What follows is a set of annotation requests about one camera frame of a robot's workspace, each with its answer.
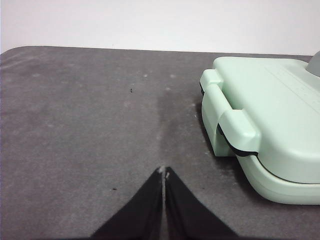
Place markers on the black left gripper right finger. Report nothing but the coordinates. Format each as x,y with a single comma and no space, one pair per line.
187,215

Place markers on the mint green breakfast machine base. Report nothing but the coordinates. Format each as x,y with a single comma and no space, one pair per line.
275,192

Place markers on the mint green hinged griddle lid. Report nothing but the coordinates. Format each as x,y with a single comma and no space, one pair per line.
275,100

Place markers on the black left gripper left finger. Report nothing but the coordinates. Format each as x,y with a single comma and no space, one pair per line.
142,215

